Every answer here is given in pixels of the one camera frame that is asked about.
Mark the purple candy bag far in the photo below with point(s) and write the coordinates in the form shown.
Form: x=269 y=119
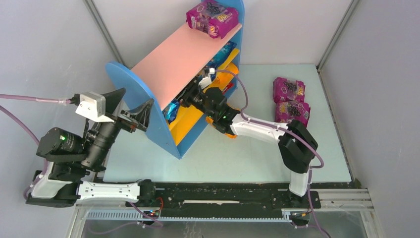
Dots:
x=285 y=90

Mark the blue Slendy candy bag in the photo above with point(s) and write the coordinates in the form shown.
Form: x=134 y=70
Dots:
x=170 y=112

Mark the orange candy bag in shelf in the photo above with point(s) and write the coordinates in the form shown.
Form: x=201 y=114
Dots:
x=223 y=78

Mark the blue wooden shelf unit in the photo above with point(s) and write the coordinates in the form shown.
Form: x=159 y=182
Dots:
x=167 y=73

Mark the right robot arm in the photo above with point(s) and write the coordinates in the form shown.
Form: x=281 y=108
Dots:
x=296 y=145

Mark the purple candy bag near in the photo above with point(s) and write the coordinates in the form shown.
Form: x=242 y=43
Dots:
x=285 y=112

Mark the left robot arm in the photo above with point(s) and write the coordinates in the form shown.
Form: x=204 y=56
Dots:
x=71 y=157

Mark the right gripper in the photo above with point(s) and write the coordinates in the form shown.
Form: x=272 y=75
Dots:
x=192 y=97

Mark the purple candy bag on shelf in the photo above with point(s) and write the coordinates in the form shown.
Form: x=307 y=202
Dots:
x=212 y=18

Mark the orange candy bag on table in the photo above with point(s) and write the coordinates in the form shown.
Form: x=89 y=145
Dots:
x=222 y=120

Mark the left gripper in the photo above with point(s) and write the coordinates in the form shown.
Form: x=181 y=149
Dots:
x=125 y=119

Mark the blue candy bag in shelf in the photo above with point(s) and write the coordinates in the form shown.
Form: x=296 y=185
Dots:
x=221 y=56

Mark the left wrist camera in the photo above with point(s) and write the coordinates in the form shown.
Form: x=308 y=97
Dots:
x=92 y=106

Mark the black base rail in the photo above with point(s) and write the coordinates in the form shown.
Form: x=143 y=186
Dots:
x=224 y=201

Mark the red candy bag in shelf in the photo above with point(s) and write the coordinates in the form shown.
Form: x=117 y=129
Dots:
x=229 y=86

